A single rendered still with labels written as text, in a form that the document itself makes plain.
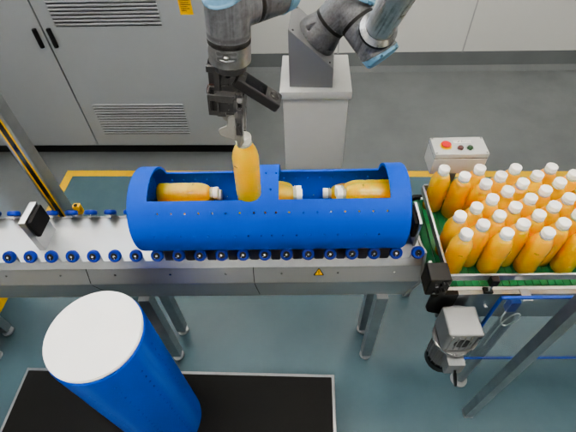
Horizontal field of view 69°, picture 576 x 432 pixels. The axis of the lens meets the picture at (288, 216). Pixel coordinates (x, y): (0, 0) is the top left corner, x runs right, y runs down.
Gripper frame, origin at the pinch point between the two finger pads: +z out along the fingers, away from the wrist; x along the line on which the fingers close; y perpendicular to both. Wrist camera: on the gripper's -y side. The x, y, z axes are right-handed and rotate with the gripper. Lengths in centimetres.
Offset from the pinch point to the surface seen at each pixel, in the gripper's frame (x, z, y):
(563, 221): -6, 30, -99
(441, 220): -23, 52, -71
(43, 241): -6, 57, 75
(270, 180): -9.9, 23.6, -6.5
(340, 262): -2, 53, -32
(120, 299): 21, 47, 36
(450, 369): 25, 76, -73
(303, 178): -25.6, 36.7, -17.6
